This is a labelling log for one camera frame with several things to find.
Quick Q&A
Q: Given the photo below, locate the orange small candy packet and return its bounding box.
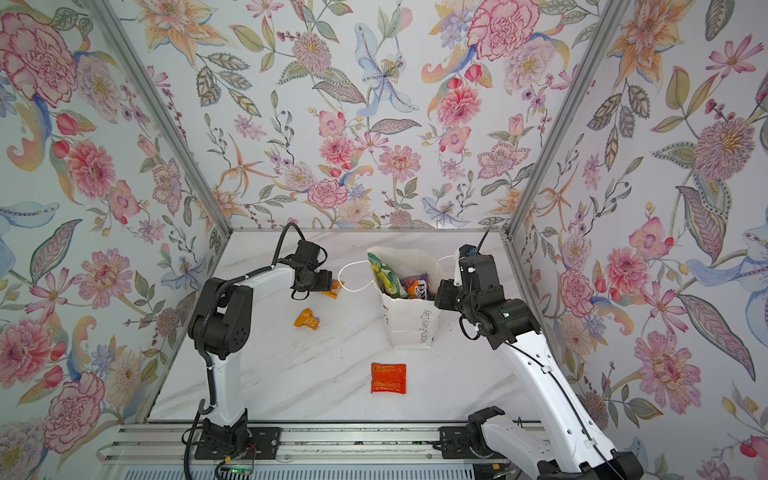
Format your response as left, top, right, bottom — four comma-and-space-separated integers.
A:
323, 279, 343, 299

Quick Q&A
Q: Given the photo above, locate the orange snack piece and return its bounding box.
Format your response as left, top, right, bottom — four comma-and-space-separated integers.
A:
294, 308, 320, 331

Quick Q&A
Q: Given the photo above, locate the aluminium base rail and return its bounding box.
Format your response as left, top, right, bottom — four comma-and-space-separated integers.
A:
97, 422, 511, 466

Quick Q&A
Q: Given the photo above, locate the white paper gift bag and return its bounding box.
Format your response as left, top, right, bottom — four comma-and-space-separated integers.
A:
338, 246, 453, 350

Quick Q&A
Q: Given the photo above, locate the left aluminium frame post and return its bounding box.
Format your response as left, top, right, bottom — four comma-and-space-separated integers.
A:
84, 0, 233, 240

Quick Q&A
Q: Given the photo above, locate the aluminium frame post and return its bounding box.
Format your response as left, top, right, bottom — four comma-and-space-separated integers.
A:
84, 0, 233, 240
506, 1, 627, 239

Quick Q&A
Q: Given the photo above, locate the right aluminium frame post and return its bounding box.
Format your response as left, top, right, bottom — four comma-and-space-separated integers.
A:
506, 1, 627, 239

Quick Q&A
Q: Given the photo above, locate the left black corrugated cable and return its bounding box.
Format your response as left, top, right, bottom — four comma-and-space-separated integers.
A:
182, 221, 307, 480

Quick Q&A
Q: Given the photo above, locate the orange snack pack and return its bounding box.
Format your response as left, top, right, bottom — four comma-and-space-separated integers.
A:
405, 280, 429, 300

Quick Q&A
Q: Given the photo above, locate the red small snack packet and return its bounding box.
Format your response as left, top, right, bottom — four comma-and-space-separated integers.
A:
371, 363, 407, 395

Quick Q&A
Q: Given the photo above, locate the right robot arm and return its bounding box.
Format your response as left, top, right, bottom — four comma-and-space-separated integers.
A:
435, 279, 644, 479

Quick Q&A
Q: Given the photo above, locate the green snack pack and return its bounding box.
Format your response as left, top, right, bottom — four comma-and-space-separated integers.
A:
367, 253, 402, 299

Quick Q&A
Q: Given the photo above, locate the purple Fox's candy bag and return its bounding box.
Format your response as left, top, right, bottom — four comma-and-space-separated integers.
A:
399, 273, 430, 300

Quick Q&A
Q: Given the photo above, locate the right thin black cable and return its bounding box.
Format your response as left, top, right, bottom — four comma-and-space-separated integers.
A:
457, 230, 625, 480

